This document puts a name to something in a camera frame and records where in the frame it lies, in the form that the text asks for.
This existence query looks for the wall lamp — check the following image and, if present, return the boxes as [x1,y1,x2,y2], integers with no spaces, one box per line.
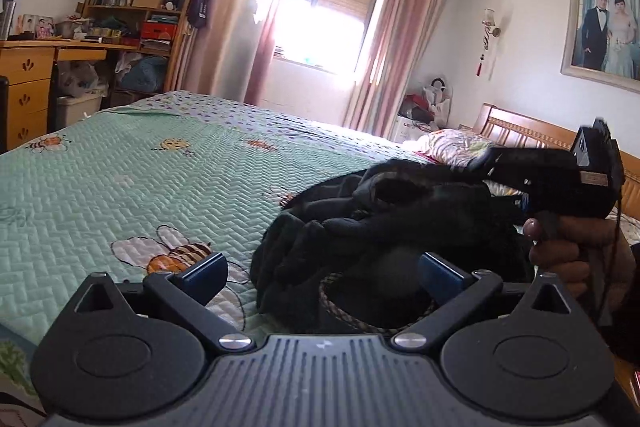
[481,8,502,39]

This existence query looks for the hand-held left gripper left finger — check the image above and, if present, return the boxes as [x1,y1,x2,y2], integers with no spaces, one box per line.
[60,252,254,354]

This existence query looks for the blue bag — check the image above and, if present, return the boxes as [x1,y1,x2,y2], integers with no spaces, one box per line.
[120,55,169,93]

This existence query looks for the small photo frame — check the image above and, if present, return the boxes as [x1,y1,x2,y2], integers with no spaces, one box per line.
[17,14,56,40]

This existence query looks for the navy tote bag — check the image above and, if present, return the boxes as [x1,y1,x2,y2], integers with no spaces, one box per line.
[187,0,213,31]

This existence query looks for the person's right hand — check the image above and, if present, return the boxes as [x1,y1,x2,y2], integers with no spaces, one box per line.
[522,216,637,304]

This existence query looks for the black pants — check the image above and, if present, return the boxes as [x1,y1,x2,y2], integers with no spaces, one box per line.
[250,158,543,339]

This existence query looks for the red tassel ornament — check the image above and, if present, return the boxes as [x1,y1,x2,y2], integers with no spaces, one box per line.
[475,34,494,78]

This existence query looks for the green quilted bedspread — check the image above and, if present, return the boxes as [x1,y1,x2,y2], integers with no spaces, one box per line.
[0,89,438,410]

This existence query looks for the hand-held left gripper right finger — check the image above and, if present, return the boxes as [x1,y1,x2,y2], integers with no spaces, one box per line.
[392,252,584,351]

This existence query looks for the cluttered pile with fan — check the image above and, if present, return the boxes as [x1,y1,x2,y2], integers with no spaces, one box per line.
[396,77,454,144]

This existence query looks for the pink curtain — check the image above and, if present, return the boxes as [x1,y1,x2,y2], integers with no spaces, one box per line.
[181,0,322,108]
[341,0,467,141]

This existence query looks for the wooden desk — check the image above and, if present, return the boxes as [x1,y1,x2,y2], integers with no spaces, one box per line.
[0,38,147,154]

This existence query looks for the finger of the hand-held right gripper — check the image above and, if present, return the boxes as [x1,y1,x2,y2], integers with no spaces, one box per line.
[467,147,507,180]

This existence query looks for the red box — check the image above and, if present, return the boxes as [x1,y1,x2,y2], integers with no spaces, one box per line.
[140,21,179,42]

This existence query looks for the framed wedding photo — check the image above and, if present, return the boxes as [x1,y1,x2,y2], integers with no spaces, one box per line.
[560,0,640,96]

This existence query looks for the wooden headboard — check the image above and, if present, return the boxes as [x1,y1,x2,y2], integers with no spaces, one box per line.
[472,103,640,188]

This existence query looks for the white storage bin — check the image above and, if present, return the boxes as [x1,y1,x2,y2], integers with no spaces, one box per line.
[55,93,104,128]

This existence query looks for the clear plastic bag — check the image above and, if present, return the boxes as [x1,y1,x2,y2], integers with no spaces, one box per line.
[57,61,107,98]

